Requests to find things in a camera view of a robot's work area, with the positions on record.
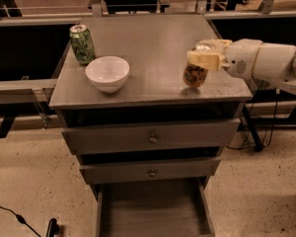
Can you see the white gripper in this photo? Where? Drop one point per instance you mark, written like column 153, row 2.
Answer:
column 242, row 58

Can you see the orange soda can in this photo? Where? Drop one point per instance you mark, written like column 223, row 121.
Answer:
column 194, row 74

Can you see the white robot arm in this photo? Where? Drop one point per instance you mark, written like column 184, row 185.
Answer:
column 276, row 64

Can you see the grey wooden drawer cabinet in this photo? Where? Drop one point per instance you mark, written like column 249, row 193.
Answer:
column 155, row 47

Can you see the grey top drawer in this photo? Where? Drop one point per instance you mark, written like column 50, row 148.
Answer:
column 135, row 136

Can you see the brass top drawer knob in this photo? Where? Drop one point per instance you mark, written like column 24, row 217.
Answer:
column 153, row 139

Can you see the brass drawer knob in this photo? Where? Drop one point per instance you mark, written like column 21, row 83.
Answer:
column 152, row 173
column 153, row 139

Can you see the grey middle drawer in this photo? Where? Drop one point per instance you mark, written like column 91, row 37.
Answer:
column 139, row 170

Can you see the green soda can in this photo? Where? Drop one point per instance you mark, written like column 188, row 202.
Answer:
column 82, row 44

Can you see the brass middle drawer knob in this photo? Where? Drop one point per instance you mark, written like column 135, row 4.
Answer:
column 152, row 173

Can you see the grey open bottom drawer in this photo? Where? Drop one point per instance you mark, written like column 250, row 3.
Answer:
column 163, row 208

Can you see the white ceramic bowl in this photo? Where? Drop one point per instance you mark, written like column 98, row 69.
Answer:
column 108, row 73

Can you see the black object on floor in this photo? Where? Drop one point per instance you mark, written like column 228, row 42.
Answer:
column 52, row 228

